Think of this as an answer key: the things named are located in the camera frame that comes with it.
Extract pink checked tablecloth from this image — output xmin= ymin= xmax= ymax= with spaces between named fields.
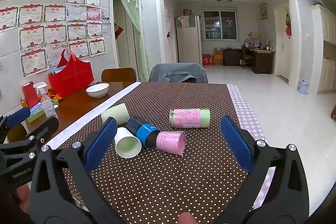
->
xmin=226 ymin=84 xmax=277 ymax=216

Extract dark low cabinet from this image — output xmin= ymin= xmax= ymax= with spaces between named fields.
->
xmin=223 ymin=48 xmax=242 ymax=66

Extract dark wooden chair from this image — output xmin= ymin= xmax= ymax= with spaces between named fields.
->
xmin=240 ymin=46 xmax=253 ymax=68

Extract wall of award certificates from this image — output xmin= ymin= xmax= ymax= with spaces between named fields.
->
xmin=0 ymin=0 xmax=109 ymax=78

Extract pink paper cup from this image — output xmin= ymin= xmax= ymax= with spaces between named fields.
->
xmin=156 ymin=131 xmax=187 ymax=156

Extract blue and white tissue pack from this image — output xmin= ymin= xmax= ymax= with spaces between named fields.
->
xmin=25 ymin=102 xmax=47 ymax=124

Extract person's left hand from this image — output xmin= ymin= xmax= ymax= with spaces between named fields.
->
xmin=10 ymin=183 xmax=31 ymax=214

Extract white bowl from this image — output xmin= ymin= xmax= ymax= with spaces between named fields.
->
xmin=86 ymin=83 xmax=110 ymax=99

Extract white door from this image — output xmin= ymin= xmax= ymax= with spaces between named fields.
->
xmin=274 ymin=3 xmax=292 ymax=81

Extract dark wooden desk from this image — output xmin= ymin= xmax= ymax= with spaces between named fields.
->
xmin=245 ymin=47 xmax=276 ymax=75

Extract pink and green cup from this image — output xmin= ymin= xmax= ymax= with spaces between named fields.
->
xmin=169 ymin=108 xmax=211 ymax=129

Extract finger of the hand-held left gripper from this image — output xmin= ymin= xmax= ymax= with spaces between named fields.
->
xmin=7 ymin=117 xmax=60 ymax=159
xmin=0 ymin=107 xmax=31 ymax=144

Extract grey jacket on chair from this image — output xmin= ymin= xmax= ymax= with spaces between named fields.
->
xmin=148 ymin=63 xmax=209 ymax=83

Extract clear spray bottle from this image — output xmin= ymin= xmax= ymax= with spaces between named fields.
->
xmin=33 ymin=82 xmax=58 ymax=119

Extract green door curtain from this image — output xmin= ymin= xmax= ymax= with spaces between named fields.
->
xmin=112 ymin=0 xmax=150 ymax=82

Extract person's right hand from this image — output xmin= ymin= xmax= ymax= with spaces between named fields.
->
xmin=178 ymin=212 xmax=196 ymax=224

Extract white refrigerator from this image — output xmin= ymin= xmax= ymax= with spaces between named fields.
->
xmin=175 ymin=14 xmax=203 ymax=63

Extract white cup with green inside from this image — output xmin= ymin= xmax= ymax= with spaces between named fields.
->
xmin=114 ymin=127 xmax=142 ymax=159

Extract white cloth strip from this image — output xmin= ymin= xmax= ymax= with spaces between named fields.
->
xmin=45 ymin=81 xmax=142 ymax=150

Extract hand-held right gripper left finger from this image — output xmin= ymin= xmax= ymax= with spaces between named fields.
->
xmin=29 ymin=117 xmax=124 ymax=224

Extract red box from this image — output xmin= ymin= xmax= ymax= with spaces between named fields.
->
xmin=22 ymin=81 xmax=41 ymax=109

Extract brown dotted tablecloth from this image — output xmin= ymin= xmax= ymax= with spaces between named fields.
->
xmin=56 ymin=82 xmax=249 ymax=224

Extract pale yellow paper cup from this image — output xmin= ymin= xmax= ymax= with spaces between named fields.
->
xmin=101 ymin=103 xmax=129 ymax=126

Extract cardboard box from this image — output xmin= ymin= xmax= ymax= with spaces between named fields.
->
xmin=212 ymin=47 xmax=224 ymax=66

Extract window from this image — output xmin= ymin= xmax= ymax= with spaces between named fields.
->
xmin=203 ymin=10 xmax=238 ymax=40

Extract orange snack wrappers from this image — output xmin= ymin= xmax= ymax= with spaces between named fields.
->
xmin=47 ymin=91 xmax=64 ymax=103

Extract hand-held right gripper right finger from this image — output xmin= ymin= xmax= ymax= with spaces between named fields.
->
xmin=218 ymin=116 xmax=311 ymax=224

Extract red tote bag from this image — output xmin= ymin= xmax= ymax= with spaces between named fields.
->
xmin=48 ymin=52 xmax=95 ymax=99

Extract wooden table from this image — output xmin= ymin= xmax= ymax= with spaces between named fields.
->
xmin=7 ymin=81 xmax=135 ymax=144

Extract small framed wall picture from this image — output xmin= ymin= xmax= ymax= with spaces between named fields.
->
xmin=259 ymin=3 xmax=268 ymax=20

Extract blue and black cup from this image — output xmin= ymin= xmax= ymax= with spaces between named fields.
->
xmin=126 ymin=116 xmax=161 ymax=149

